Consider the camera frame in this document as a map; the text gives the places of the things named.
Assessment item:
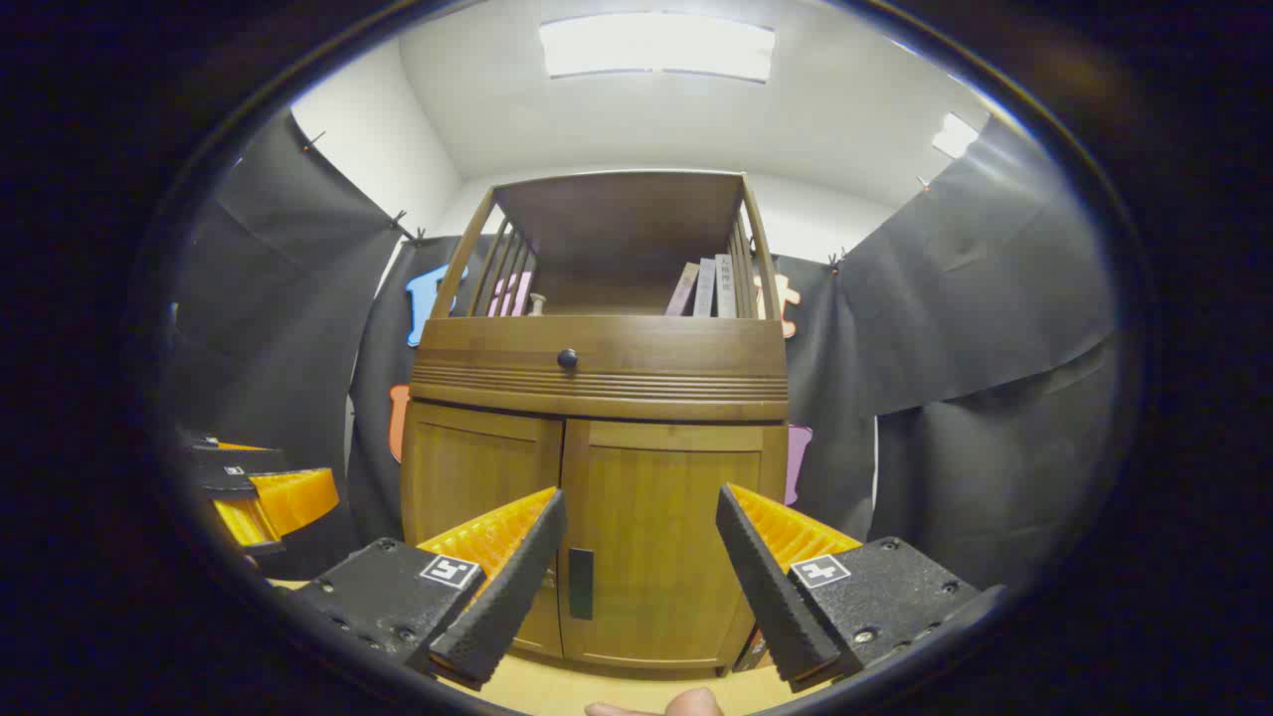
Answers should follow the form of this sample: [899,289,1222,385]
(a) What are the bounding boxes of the large ceiling light panel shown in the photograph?
[539,12,777,83]

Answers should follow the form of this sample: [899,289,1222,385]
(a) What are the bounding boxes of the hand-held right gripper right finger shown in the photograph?
[714,482,1007,694]

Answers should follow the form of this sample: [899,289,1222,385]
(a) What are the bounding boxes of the small ceiling light panel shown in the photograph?
[932,111,981,160]

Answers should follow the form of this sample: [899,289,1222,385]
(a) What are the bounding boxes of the wooden double-door shoe cabinet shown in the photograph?
[400,169,792,677]

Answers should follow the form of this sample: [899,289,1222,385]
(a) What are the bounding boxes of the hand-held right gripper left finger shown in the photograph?
[283,485,570,692]

